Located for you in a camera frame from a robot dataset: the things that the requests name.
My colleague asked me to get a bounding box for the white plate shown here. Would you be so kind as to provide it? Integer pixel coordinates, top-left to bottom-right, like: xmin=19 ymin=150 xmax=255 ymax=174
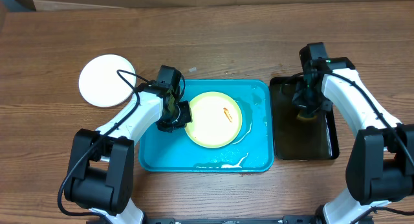
xmin=78 ymin=54 xmax=135 ymax=107

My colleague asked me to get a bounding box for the small grey table scrap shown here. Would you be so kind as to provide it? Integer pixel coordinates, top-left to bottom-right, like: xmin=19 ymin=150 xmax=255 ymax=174
xmin=189 ymin=67 xmax=197 ymax=73

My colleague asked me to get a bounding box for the black water tray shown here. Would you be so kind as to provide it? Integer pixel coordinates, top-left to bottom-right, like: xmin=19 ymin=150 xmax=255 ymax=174
xmin=269 ymin=77 xmax=340 ymax=160

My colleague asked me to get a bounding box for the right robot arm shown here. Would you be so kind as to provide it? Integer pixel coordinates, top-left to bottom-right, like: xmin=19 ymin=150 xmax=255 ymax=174
xmin=292 ymin=43 xmax=413 ymax=224

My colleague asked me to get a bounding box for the green yellow sponge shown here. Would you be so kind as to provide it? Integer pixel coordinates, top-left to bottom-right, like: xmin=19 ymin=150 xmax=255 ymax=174
xmin=296 ymin=112 xmax=317 ymax=122

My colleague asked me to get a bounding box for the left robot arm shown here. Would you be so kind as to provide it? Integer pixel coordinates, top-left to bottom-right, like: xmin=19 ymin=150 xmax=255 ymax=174
xmin=57 ymin=65 xmax=191 ymax=223

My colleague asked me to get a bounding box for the yellow plate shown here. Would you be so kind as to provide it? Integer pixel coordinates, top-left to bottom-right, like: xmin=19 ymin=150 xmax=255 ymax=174
xmin=185 ymin=91 xmax=243 ymax=149

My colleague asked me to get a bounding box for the teal plastic tray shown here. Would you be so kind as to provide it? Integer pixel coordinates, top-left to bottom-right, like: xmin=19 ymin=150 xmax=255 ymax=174
xmin=138 ymin=79 xmax=274 ymax=173

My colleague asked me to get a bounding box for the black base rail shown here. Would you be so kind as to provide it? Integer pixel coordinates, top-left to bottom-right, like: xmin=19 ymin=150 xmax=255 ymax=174
xmin=144 ymin=215 xmax=322 ymax=224

